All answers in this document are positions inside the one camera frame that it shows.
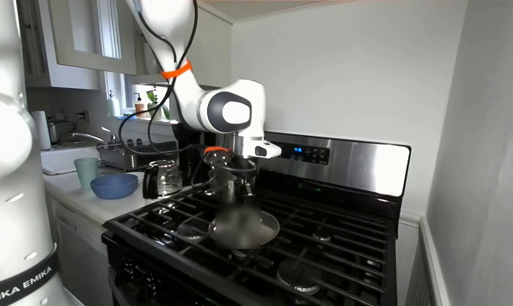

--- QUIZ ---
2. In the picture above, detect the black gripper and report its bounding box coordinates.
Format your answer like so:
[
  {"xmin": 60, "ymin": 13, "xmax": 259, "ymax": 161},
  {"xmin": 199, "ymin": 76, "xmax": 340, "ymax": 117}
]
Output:
[{"xmin": 228, "ymin": 156, "xmax": 262, "ymax": 222}]

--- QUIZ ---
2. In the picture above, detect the steel pot lid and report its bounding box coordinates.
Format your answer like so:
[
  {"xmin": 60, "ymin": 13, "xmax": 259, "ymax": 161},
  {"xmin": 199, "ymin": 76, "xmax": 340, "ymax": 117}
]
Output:
[{"xmin": 208, "ymin": 207, "xmax": 283, "ymax": 251}]

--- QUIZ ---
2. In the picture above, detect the steel pot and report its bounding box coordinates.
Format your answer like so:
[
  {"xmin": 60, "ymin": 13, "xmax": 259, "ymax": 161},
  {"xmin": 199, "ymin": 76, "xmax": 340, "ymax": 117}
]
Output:
[{"xmin": 203, "ymin": 151, "xmax": 254, "ymax": 207}]

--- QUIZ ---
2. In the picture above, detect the black steel gas stove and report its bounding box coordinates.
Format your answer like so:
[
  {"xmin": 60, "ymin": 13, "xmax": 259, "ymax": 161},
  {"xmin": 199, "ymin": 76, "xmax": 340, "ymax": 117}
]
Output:
[{"xmin": 101, "ymin": 130, "xmax": 413, "ymax": 306}]

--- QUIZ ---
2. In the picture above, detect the round black burner cap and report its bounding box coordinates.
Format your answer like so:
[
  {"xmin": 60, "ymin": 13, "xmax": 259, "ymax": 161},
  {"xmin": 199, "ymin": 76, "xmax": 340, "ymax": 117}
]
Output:
[
  {"xmin": 276, "ymin": 259, "xmax": 325, "ymax": 295},
  {"xmin": 311, "ymin": 227, "xmax": 335, "ymax": 244},
  {"xmin": 176, "ymin": 217, "xmax": 213, "ymax": 244}
]

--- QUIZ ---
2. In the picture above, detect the glass coffee carafe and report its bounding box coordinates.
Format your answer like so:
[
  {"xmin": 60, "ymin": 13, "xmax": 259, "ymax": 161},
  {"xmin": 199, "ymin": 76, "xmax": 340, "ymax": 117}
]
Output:
[{"xmin": 142, "ymin": 157, "xmax": 184, "ymax": 200}]

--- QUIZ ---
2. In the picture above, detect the steel countertop appliance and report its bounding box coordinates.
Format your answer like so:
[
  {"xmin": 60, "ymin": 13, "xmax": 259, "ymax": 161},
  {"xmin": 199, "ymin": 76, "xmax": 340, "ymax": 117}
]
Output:
[{"xmin": 96, "ymin": 137, "xmax": 182, "ymax": 171}]

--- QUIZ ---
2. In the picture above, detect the blue bowl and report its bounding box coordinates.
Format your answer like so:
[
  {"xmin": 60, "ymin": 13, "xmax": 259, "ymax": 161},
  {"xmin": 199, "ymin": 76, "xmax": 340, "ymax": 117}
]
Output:
[{"xmin": 89, "ymin": 171, "xmax": 140, "ymax": 200}]

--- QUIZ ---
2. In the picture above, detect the green potted plant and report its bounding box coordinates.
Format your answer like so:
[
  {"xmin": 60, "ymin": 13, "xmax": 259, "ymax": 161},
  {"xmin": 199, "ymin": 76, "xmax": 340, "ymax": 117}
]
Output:
[{"xmin": 145, "ymin": 86, "xmax": 172, "ymax": 120}]

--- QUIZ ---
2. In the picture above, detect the orange soap bottle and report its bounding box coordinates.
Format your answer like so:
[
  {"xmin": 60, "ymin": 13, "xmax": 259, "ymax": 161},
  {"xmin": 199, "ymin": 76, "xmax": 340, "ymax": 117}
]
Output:
[{"xmin": 133, "ymin": 91, "xmax": 147, "ymax": 118}]

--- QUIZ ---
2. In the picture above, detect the pale green cup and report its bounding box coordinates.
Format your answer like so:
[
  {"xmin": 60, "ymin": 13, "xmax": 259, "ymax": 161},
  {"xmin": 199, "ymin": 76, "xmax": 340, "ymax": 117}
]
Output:
[{"xmin": 74, "ymin": 156, "xmax": 102, "ymax": 191}]

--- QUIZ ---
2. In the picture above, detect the white plastic bottle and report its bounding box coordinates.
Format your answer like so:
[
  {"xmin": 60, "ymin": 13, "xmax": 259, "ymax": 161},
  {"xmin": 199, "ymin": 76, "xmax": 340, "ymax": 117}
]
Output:
[{"xmin": 106, "ymin": 88, "xmax": 123, "ymax": 118}]

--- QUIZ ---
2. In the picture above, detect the white dishwasher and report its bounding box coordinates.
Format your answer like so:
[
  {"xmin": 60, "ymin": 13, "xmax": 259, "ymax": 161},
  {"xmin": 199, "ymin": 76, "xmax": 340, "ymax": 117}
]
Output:
[{"xmin": 50, "ymin": 195, "xmax": 116, "ymax": 306}]

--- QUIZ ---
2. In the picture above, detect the chrome kitchen faucet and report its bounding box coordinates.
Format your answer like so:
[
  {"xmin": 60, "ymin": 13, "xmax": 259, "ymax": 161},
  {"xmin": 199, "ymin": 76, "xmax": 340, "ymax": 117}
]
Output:
[{"xmin": 68, "ymin": 125, "xmax": 118, "ymax": 147}]

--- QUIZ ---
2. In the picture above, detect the white paper towel roll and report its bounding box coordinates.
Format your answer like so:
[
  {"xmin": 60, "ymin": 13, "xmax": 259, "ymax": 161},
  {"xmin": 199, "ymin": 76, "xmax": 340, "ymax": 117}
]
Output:
[{"xmin": 31, "ymin": 108, "xmax": 55, "ymax": 152}]

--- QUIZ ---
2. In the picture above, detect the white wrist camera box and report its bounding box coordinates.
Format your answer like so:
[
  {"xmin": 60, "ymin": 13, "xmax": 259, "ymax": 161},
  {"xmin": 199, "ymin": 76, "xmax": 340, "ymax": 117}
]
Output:
[{"xmin": 252, "ymin": 139, "xmax": 284, "ymax": 161}]

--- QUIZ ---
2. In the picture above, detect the orange cable strap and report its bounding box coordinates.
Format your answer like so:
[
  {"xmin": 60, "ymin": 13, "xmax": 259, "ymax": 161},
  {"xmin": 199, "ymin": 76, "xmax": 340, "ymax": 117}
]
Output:
[
  {"xmin": 203, "ymin": 144, "xmax": 232, "ymax": 156},
  {"xmin": 160, "ymin": 59, "xmax": 194, "ymax": 81}
]

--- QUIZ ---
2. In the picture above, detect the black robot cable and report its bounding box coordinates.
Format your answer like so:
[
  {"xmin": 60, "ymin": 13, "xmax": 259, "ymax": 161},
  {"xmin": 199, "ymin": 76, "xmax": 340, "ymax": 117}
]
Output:
[{"xmin": 118, "ymin": 0, "xmax": 262, "ymax": 190}]

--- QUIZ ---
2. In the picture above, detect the white wall cabinet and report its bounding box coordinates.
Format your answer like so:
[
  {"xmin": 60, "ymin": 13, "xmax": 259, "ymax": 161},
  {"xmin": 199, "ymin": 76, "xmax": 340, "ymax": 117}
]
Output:
[{"xmin": 18, "ymin": 0, "xmax": 233, "ymax": 91}]

